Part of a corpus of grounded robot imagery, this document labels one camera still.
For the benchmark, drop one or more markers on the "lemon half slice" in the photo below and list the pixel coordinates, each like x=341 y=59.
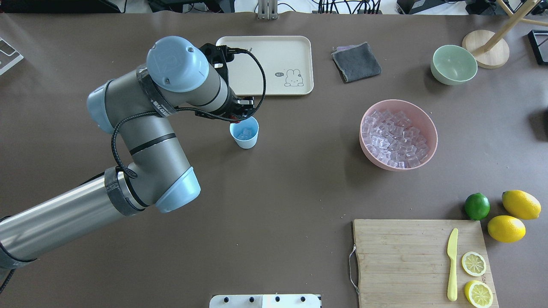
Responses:
x=478 y=294
x=474 y=264

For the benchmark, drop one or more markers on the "pink ice bowl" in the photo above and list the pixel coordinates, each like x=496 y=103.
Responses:
x=397 y=135

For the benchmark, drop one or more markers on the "yellow lemon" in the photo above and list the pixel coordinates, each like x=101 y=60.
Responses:
x=506 y=229
x=521 y=204

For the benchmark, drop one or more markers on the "wooden cup tree stand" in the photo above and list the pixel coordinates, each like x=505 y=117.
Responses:
x=489 y=49

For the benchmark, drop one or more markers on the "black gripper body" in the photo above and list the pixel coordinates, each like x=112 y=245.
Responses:
x=238 y=108

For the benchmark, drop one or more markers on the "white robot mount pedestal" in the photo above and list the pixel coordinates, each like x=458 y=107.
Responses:
x=298 y=300

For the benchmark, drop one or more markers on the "green bowl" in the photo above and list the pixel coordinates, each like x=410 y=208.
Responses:
x=453 y=65

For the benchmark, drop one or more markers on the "yellow plastic knife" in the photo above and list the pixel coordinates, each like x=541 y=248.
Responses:
x=452 y=293

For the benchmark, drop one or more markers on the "clear ice cube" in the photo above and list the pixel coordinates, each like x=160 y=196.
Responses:
x=246 y=134

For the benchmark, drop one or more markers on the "light blue plastic cup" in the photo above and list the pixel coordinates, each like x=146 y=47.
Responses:
x=236 y=128

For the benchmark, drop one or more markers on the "wooden cutting board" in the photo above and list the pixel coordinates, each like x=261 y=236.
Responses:
x=403 y=263

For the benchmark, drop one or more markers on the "green lime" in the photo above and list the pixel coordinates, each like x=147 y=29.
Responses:
x=477 y=206

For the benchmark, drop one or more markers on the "grey folded cloth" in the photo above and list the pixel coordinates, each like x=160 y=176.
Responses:
x=356 y=62

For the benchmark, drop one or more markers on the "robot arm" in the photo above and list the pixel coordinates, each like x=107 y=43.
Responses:
x=151 y=166

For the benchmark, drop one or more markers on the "cream rabbit tray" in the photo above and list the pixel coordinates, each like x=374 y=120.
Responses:
x=286 y=60

